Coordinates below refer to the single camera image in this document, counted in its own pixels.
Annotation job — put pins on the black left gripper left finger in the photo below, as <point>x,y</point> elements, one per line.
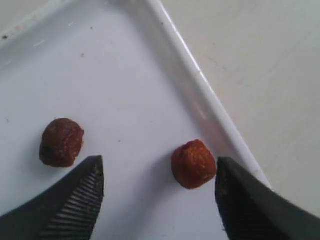
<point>66,211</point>

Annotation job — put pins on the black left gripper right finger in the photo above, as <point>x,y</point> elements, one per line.
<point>251,211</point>

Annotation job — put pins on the brown meatball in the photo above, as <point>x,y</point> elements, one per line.
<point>61,143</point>
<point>193,165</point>

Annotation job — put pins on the white rectangular plastic tray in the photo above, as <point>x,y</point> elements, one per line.
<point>121,70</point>

